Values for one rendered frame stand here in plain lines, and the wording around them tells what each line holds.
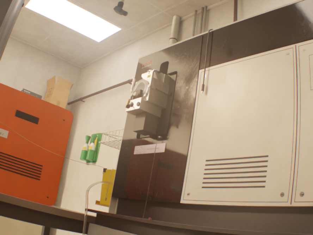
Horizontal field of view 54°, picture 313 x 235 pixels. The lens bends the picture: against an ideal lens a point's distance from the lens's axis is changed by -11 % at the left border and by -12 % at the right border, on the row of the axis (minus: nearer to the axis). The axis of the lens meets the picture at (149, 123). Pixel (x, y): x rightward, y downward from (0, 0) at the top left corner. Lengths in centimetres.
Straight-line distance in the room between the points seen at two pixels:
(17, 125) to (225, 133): 81
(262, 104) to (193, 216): 41
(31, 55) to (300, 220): 445
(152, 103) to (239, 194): 51
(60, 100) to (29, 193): 322
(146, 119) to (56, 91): 335
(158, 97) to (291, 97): 54
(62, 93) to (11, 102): 320
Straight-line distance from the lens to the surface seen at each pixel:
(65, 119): 147
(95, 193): 374
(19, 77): 475
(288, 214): 89
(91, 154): 384
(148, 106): 124
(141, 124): 124
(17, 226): 424
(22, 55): 484
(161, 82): 129
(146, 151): 127
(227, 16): 312
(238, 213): 97
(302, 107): 91
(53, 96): 449
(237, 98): 105
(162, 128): 126
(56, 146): 143
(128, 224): 119
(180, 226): 97
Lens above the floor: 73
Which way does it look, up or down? 17 degrees up
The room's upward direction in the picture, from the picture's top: 10 degrees clockwise
